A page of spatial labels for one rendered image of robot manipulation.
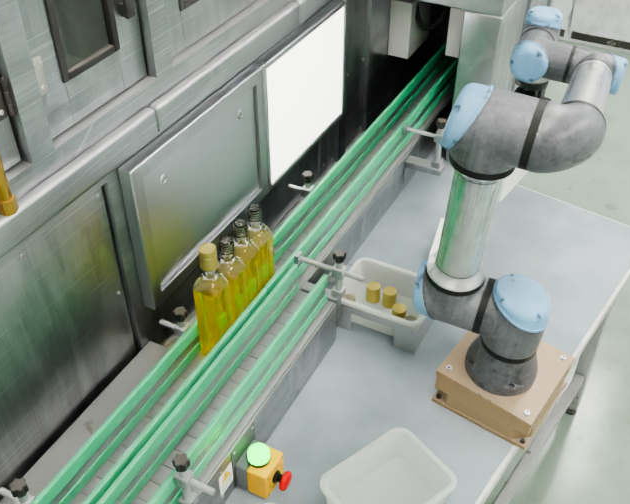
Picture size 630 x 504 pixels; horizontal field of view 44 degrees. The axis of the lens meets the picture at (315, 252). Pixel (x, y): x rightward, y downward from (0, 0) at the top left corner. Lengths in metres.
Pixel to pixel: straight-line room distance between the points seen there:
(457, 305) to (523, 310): 0.13
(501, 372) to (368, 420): 0.30
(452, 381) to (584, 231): 0.78
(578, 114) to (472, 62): 1.04
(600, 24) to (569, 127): 3.91
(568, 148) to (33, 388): 1.00
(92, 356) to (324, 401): 0.51
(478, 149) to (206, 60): 0.60
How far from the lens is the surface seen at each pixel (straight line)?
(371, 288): 1.90
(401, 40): 2.51
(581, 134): 1.30
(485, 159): 1.30
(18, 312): 1.38
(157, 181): 1.51
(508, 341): 1.57
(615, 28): 5.18
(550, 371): 1.75
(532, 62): 1.64
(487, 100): 1.28
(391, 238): 2.16
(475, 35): 2.29
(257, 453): 1.53
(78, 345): 1.54
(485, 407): 1.69
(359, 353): 1.84
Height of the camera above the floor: 2.09
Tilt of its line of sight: 40 degrees down
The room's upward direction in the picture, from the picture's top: straight up
